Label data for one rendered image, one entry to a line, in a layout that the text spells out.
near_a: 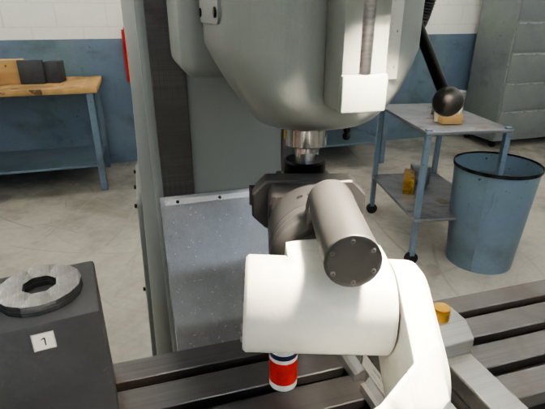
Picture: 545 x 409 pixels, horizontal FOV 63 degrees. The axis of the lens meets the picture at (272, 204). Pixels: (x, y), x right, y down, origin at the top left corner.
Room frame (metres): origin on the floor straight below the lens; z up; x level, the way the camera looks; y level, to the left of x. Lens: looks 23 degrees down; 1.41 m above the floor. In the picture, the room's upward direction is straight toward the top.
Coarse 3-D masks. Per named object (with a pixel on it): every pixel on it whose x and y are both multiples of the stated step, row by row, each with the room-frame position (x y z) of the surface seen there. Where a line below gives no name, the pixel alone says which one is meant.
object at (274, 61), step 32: (224, 0) 0.41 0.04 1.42; (256, 0) 0.39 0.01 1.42; (288, 0) 0.38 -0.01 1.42; (320, 0) 0.39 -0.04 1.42; (416, 0) 0.42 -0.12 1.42; (224, 32) 0.41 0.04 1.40; (256, 32) 0.39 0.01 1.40; (288, 32) 0.38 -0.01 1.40; (320, 32) 0.39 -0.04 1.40; (416, 32) 0.43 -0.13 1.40; (224, 64) 0.44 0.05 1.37; (256, 64) 0.39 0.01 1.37; (288, 64) 0.38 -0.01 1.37; (320, 64) 0.39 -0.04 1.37; (256, 96) 0.40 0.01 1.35; (288, 96) 0.39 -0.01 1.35; (320, 96) 0.39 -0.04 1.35; (288, 128) 0.42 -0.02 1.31; (320, 128) 0.41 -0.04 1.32
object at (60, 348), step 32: (0, 288) 0.42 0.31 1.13; (32, 288) 0.44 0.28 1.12; (64, 288) 0.42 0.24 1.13; (96, 288) 0.44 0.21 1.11; (0, 320) 0.38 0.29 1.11; (32, 320) 0.38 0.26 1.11; (64, 320) 0.39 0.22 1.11; (96, 320) 0.40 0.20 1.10; (0, 352) 0.36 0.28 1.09; (32, 352) 0.37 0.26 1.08; (64, 352) 0.38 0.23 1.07; (96, 352) 0.40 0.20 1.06; (0, 384) 0.36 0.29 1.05; (32, 384) 0.37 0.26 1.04; (64, 384) 0.38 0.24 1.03; (96, 384) 0.39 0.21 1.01
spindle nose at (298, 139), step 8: (288, 136) 0.47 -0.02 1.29; (296, 136) 0.46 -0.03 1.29; (304, 136) 0.46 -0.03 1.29; (312, 136) 0.46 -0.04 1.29; (320, 136) 0.46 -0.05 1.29; (288, 144) 0.47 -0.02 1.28; (296, 144) 0.46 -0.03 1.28; (304, 144) 0.46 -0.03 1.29; (312, 144) 0.46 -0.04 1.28; (320, 144) 0.46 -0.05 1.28
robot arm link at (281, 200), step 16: (272, 176) 0.44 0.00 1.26; (288, 176) 0.44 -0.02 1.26; (304, 176) 0.44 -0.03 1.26; (320, 176) 0.44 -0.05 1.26; (336, 176) 0.44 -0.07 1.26; (256, 192) 0.43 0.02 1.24; (272, 192) 0.40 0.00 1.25; (288, 192) 0.40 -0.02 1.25; (304, 192) 0.36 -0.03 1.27; (352, 192) 0.43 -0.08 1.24; (256, 208) 0.43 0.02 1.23; (272, 208) 0.39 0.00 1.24; (288, 208) 0.34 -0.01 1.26; (272, 224) 0.34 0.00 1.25
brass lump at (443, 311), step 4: (436, 304) 0.49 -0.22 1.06; (440, 304) 0.49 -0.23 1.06; (444, 304) 0.49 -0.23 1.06; (436, 308) 0.48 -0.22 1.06; (440, 308) 0.48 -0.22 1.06; (444, 308) 0.48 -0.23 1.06; (448, 308) 0.48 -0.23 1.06; (436, 312) 0.48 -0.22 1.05; (440, 312) 0.48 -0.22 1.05; (444, 312) 0.47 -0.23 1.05; (448, 312) 0.48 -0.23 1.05; (436, 316) 0.48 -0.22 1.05; (440, 316) 0.47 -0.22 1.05; (444, 316) 0.47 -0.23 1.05; (448, 316) 0.48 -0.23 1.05; (440, 320) 0.47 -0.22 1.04; (444, 320) 0.47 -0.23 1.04; (448, 320) 0.48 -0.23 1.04
